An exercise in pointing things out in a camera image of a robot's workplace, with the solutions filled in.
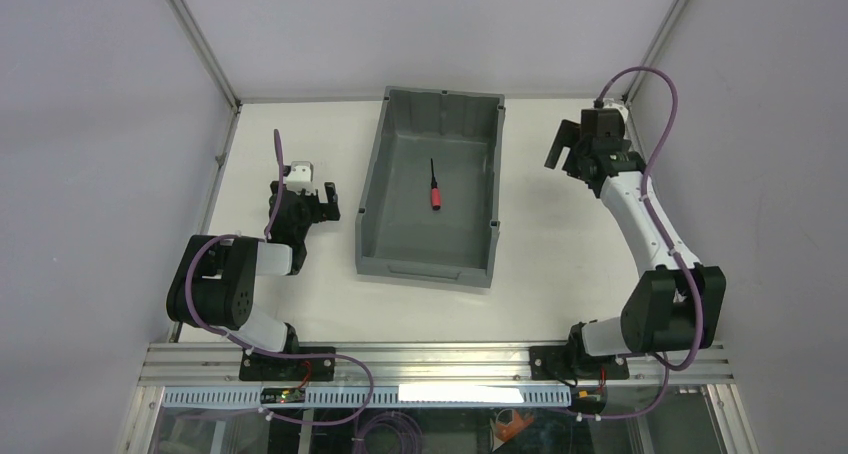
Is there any red handled black screwdriver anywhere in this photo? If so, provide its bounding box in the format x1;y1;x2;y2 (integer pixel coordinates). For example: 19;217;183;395
430;158;442;211

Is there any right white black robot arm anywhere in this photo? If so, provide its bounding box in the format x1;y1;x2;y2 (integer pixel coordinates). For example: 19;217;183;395
545;106;727;378

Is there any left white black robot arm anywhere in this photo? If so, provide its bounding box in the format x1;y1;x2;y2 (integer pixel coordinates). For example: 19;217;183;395
166;181;341;356

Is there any grey plastic storage bin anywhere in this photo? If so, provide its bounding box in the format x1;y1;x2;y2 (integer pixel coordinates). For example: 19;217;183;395
354;86;506;288

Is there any orange object under table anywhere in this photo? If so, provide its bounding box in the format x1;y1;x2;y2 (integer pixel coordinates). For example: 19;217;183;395
492;409;535;443

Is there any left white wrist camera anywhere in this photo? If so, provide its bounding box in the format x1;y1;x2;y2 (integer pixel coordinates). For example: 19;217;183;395
285;161;314;194

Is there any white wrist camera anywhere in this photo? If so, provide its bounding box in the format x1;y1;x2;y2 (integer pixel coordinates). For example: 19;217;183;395
604;99;630;126
285;161;314;194

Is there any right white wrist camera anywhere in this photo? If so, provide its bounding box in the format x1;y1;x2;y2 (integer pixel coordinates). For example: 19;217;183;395
604;99;630;126

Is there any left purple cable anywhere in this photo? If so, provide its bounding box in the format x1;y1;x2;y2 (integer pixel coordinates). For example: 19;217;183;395
184;129;376;428

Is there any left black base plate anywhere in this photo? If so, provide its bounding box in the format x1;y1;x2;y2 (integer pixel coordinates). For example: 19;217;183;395
238;346;336;382

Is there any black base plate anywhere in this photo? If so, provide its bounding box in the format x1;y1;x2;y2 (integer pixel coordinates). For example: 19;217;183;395
238;346;336;382
528;344;630;383

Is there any aluminium profile rail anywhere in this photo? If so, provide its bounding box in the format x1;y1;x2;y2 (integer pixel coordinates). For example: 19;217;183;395
137;342;735;387

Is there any white slotted cable duct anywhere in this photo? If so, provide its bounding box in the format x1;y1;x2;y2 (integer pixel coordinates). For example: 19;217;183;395
162;383;571;410

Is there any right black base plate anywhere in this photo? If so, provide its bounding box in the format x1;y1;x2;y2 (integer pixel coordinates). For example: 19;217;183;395
528;344;630;383

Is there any coiled purple cable below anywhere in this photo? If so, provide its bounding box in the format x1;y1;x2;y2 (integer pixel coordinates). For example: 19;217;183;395
351;411;425;454

